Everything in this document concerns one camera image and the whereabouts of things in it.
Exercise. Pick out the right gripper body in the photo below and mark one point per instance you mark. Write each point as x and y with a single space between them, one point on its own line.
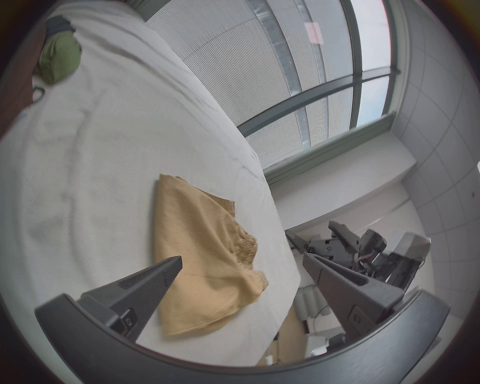
333 249

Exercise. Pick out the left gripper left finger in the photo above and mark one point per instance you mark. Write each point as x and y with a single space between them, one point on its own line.
135 292

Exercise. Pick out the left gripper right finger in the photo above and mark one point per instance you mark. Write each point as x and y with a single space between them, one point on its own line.
356 300

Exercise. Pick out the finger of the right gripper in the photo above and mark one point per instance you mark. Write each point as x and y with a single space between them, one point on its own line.
298 242
347 236

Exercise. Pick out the tan shorts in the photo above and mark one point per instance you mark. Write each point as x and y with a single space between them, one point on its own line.
195 243

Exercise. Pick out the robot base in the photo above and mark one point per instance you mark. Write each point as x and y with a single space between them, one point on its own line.
311 300

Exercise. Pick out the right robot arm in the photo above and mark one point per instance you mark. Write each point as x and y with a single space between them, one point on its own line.
410 247

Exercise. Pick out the window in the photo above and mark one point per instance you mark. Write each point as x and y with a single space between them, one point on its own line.
243 75

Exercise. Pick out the brown garment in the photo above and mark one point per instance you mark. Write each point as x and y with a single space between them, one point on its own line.
18 86

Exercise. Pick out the green garment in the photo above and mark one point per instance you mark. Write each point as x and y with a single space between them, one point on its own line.
60 60

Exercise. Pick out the black garment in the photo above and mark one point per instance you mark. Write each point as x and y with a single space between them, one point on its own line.
58 24

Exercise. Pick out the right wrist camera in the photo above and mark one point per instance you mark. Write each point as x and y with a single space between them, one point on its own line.
373 242

